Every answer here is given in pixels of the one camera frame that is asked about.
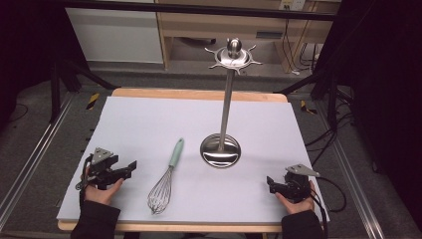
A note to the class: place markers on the person's left hand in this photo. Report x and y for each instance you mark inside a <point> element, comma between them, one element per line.
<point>101,194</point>

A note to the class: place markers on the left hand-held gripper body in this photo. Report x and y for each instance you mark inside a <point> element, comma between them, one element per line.
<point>99,166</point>

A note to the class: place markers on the white wall socket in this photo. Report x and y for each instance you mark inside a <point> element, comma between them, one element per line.
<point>292,4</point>

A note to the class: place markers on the yellow black hazard tape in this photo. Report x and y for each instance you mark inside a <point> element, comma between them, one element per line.
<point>93,101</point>
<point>307,108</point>

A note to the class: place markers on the metal floor rail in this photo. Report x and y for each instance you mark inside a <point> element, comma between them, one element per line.
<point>30,159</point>
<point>351,179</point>

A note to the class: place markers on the black metal crossbar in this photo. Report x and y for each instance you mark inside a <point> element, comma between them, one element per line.
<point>199,9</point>

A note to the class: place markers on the wooden table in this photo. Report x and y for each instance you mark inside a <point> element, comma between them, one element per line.
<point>199,95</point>

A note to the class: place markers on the white cabinet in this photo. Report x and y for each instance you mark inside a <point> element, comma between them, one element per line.
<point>112,35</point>

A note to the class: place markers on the black metal stand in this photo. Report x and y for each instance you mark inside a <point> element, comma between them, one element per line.
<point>331,96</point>
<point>55,89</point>

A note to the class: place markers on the steel utensil stand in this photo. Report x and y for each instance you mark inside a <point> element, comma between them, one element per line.
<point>226,109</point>

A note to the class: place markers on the person's right hand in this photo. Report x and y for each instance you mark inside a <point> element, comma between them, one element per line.
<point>300,205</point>

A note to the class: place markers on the white table mat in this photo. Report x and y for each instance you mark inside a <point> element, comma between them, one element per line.
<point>199,132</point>

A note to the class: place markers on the wooden desk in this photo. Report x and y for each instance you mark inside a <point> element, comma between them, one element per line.
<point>212,26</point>

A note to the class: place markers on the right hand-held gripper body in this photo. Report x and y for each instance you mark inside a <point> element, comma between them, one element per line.
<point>297,184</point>

